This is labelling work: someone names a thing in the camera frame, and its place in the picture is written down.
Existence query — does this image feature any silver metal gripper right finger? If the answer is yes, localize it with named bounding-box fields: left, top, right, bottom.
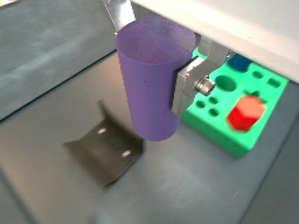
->
left=172, top=38, right=235, bottom=116

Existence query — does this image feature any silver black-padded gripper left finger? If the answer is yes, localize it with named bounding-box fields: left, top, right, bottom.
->
left=103, top=0, right=136, bottom=32

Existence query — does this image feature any purple cylinder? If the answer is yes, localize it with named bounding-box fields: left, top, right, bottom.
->
left=116, top=16, right=196, bottom=141

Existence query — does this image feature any blue round peg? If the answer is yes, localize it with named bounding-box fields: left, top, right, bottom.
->
left=228, top=54, right=252, bottom=73

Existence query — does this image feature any green shape-sorting board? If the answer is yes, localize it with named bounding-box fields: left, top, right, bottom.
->
left=181, top=54, right=288, bottom=158

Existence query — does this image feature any red hexagonal block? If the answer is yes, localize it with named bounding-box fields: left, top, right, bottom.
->
left=227, top=95, right=267, bottom=132

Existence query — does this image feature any black curved cradle holder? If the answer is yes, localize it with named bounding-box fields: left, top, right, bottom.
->
left=63, top=101, right=144, bottom=187

